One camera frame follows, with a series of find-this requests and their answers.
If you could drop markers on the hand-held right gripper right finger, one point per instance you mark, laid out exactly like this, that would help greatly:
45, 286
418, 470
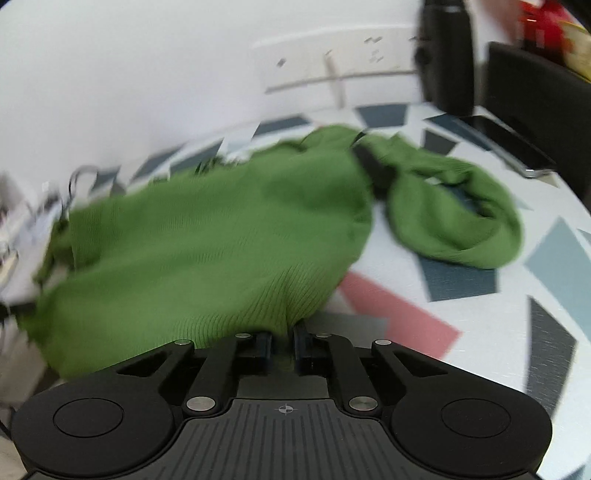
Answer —
300, 348

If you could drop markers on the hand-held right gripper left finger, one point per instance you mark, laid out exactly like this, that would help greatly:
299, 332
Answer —
264, 348

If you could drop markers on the green ribbed sweater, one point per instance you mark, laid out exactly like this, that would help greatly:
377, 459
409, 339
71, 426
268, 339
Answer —
207, 240

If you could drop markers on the geometric patterned tablecloth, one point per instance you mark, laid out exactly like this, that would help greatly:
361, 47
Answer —
461, 295

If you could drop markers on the clear plastic bag with items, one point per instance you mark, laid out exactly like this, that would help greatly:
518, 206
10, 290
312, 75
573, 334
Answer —
32, 226

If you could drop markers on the smartphone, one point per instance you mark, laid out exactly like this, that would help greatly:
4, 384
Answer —
508, 143

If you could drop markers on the black plug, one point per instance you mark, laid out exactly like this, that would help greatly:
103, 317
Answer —
421, 53

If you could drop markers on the black water bottle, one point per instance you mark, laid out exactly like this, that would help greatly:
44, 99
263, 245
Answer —
448, 60

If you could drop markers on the black box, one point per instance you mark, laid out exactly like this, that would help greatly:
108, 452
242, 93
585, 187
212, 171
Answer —
535, 97

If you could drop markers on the red bottle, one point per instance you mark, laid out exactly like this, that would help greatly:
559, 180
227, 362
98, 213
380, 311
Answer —
540, 23

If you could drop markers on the white round-hole wall socket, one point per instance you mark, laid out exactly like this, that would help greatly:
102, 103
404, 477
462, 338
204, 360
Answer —
281, 69

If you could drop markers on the white network wall socket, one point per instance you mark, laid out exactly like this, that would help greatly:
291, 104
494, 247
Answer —
318, 64

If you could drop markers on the white wall socket with plug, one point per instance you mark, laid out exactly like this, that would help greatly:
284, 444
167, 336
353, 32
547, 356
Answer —
412, 50

